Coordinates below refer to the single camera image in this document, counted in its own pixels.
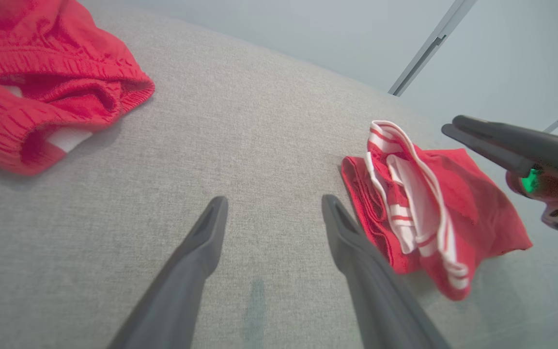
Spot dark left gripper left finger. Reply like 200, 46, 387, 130
107, 195, 229, 349

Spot red shorts with white stripe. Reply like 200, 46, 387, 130
0, 0, 156, 176

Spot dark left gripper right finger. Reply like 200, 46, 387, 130
321, 194, 451, 349

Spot white partition panel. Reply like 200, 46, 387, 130
400, 0, 558, 146
80, 0, 459, 95

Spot red Bulls 23 jersey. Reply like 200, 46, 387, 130
341, 120, 534, 302

